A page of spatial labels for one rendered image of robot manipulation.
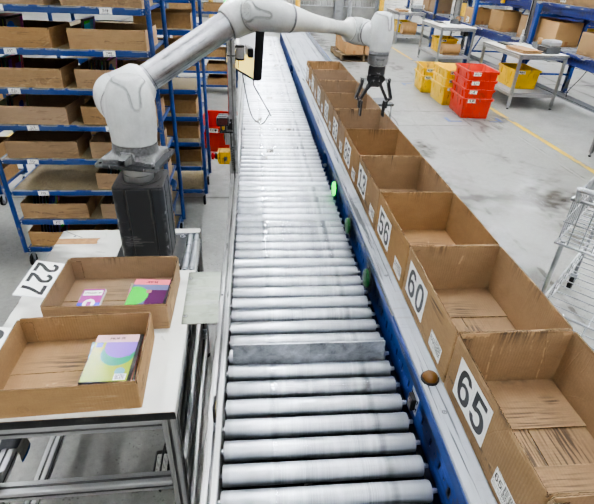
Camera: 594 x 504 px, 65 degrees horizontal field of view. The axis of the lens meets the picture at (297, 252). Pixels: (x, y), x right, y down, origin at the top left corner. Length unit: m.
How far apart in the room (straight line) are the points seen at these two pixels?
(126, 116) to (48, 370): 0.82
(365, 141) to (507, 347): 1.57
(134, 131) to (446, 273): 1.12
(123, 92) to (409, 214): 1.11
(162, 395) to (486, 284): 1.06
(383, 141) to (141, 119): 1.35
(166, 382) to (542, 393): 0.99
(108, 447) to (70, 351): 0.79
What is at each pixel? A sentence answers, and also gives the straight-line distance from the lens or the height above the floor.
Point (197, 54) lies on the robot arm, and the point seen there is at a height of 1.46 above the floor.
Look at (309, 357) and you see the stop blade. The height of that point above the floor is 0.75.
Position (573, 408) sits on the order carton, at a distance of 1.35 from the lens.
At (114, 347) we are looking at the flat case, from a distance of 1.48.
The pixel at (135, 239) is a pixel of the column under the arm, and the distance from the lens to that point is 1.84.
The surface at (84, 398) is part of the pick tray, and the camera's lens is 1.36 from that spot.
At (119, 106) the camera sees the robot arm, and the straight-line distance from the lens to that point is 1.67.
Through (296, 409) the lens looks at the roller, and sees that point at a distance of 1.33.
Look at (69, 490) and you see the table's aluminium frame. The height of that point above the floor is 0.44.
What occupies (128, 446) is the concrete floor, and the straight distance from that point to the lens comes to 2.25.
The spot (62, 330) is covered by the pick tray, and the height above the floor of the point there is 0.80.
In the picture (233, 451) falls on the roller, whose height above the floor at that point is 0.75.
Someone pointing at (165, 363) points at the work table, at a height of 0.75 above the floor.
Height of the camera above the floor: 1.77
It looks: 32 degrees down
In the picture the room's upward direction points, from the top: 3 degrees clockwise
